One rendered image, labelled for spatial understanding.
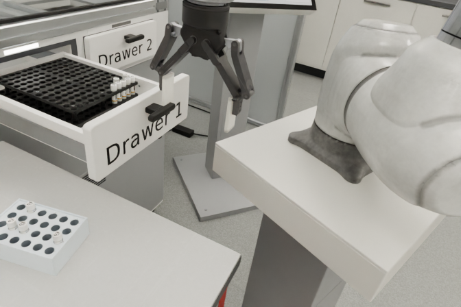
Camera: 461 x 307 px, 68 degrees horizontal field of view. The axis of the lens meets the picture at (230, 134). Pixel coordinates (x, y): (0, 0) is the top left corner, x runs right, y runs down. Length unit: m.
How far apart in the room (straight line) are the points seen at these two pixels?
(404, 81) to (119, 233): 0.49
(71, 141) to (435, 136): 0.55
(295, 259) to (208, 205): 0.91
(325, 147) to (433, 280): 1.24
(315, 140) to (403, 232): 0.24
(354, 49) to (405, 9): 2.73
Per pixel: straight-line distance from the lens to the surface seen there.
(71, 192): 0.71
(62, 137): 0.66
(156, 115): 0.63
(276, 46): 2.26
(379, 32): 0.64
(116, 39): 1.05
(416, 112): 0.47
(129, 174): 1.35
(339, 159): 0.70
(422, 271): 1.86
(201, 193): 1.78
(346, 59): 0.64
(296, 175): 0.66
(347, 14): 3.41
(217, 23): 0.55
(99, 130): 0.58
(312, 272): 0.86
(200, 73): 2.59
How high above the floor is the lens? 1.22
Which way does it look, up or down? 31 degrees down
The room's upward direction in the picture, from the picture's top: 8 degrees clockwise
